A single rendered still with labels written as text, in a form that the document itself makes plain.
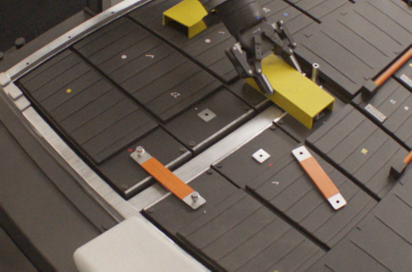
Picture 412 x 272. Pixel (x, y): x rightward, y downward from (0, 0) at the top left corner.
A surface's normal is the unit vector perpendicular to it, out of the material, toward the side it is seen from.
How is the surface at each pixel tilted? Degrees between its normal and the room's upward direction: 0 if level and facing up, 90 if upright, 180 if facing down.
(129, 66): 0
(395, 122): 0
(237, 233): 0
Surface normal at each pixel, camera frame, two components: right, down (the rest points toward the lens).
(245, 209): 0.01, -0.72
